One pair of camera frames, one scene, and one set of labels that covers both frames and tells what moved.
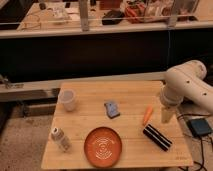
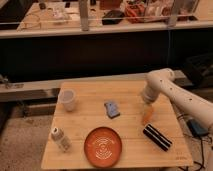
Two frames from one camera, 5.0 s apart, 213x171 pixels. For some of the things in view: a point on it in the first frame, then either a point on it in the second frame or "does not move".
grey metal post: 84,15 does not move
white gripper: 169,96 -> 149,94
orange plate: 103,147 does not move
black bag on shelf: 112,17 does not move
